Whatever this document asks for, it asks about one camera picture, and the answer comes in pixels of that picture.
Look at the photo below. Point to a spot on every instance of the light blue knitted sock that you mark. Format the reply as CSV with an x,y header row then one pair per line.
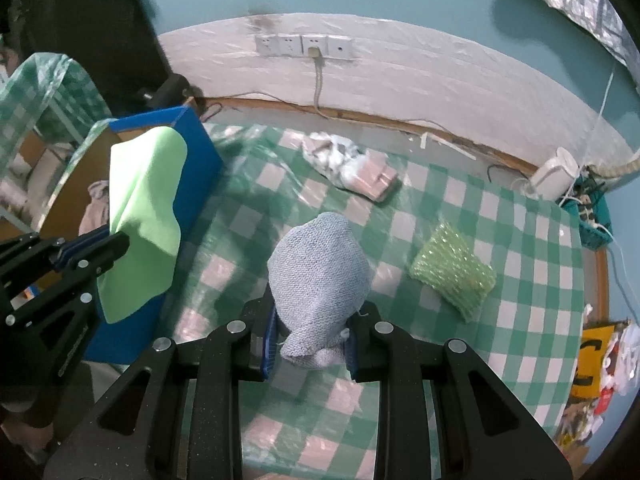
x,y
320,270

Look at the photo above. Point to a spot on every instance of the green checkered plastic sheet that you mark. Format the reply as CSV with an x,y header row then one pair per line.
x,y
50,85

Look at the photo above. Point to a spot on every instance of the white wall socket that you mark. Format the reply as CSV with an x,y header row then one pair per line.
x,y
266,45
307,41
289,45

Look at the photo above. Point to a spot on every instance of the green checkered tablecloth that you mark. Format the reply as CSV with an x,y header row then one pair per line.
x,y
450,200

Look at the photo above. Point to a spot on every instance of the white electric kettle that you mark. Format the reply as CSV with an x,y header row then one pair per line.
x,y
552,172

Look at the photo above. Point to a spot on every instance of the yellow printed bag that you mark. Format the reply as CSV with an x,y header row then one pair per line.
x,y
592,360

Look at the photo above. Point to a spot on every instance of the blue-edged cardboard box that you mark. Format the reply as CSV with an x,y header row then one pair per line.
x,y
200,160

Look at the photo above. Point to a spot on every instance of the teal plastic basket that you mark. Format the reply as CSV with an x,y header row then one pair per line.
x,y
595,230

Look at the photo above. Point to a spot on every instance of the pink folded cloth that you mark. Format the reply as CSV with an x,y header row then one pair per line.
x,y
375,177

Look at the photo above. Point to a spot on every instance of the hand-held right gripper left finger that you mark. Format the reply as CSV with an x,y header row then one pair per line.
x,y
269,350

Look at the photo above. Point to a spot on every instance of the white patterned cloth bundle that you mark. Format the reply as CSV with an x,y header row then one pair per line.
x,y
330,155

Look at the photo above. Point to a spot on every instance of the white round-hole wall outlet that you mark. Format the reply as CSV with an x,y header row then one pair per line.
x,y
340,48

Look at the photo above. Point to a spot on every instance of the light green cloth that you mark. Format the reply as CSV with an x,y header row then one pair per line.
x,y
145,210

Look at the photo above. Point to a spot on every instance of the black cylindrical device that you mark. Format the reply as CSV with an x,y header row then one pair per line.
x,y
170,89

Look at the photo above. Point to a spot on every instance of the dark cloth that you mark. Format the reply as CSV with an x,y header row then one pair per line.
x,y
75,20

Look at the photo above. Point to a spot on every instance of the white printed plastic bag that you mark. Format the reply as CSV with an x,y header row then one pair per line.
x,y
622,365

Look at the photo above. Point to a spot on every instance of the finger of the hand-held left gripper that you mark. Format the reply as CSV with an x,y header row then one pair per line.
x,y
75,242
107,250

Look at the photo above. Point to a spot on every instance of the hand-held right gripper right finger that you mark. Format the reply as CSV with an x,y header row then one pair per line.
x,y
351,355

